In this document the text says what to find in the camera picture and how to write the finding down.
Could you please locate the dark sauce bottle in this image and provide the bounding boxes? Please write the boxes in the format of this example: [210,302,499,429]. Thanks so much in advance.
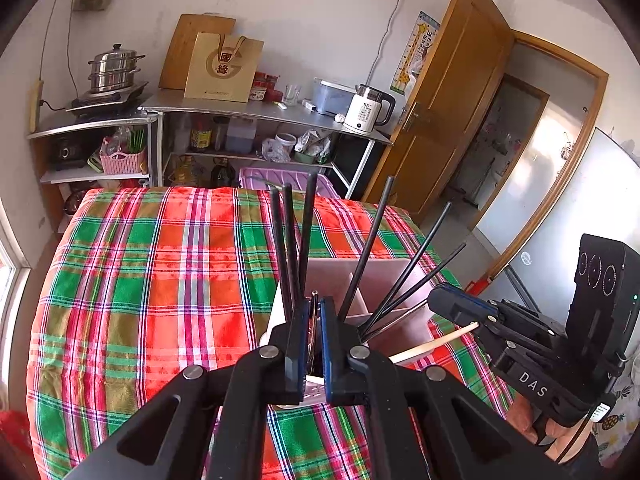
[189,116,213,153]

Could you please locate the purple plastic bin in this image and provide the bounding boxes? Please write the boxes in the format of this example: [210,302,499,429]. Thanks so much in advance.
[238,167,335,200]

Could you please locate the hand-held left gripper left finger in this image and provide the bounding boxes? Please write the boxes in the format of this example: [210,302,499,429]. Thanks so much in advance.
[65,296,311,480]

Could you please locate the brown paper gift bag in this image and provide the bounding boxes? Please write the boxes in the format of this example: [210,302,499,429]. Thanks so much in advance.
[183,32,266,103]

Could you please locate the beige power strip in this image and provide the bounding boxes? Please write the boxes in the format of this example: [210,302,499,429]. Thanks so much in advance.
[27,78,43,133]

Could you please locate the dark kitchen appliance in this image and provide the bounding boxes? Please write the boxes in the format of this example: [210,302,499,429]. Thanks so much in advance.
[52,135,88,171]

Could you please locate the pink woven basket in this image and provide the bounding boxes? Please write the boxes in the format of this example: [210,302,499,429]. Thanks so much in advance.
[99,135,149,176]

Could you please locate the clear plastic container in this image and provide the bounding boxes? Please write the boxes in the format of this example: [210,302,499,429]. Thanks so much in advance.
[312,77,357,116]

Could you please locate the red jars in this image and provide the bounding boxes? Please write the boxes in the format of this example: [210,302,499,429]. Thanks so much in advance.
[250,71,279,103]

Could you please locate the wooden cutting board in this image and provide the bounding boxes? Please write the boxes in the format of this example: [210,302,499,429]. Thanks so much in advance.
[159,13,237,91]

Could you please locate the silver metal chopstick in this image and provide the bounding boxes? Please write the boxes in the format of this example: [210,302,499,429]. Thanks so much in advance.
[365,302,431,341]
[306,290,321,378]

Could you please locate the wooden door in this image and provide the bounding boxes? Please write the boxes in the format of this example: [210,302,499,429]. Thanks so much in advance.
[362,0,516,223]

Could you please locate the large steel kitchen shelf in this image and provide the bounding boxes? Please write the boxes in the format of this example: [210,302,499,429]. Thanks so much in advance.
[139,87,394,202]

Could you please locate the pineapple print cloth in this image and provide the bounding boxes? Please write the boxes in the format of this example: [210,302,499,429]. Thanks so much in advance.
[597,360,640,466]

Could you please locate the pink utensil basket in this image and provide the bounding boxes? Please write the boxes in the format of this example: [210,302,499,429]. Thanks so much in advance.
[259,257,437,408]

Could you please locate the plaid tablecloth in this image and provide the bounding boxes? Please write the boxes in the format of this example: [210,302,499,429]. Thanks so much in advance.
[26,186,518,480]

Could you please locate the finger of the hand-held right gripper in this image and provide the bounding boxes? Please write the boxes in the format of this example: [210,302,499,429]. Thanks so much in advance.
[439,284,568,343]
[426,287,502,357]

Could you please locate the giraffe height chart poster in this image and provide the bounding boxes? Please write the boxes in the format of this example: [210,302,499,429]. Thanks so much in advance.
[390,10,442,96]

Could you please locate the white electric kettle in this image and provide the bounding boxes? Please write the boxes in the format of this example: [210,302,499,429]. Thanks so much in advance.
[342,84,397,135]

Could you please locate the wooden chopstick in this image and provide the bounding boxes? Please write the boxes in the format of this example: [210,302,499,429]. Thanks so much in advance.
[389,322,480,365]

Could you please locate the steel steamer pot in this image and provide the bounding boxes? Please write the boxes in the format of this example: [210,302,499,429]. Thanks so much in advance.
[87,43,147,93]

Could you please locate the person's right hand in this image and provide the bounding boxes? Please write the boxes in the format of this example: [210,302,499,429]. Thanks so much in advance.
[506,391,591,463]

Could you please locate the white panel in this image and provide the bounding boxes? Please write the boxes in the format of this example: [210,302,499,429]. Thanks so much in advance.
[492,127,640,311]

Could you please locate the person's right forearm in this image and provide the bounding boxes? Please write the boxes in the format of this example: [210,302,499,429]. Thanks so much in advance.
[550,435,608,480]

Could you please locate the wooden door frame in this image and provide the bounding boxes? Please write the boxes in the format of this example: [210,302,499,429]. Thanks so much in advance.
[470,30,610,281]

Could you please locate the red cloth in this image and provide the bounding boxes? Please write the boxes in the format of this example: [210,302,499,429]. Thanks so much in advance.
[0,410,38,480]

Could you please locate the black cooktop stove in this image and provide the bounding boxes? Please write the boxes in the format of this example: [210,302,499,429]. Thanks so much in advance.
[65,81,151,115]

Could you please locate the white plastic tub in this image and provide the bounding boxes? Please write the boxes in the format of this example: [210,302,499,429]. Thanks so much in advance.
[275,132,298,162]

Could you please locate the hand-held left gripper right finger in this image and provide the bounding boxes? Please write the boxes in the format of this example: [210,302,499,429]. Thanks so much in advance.
[320,296,576,480]

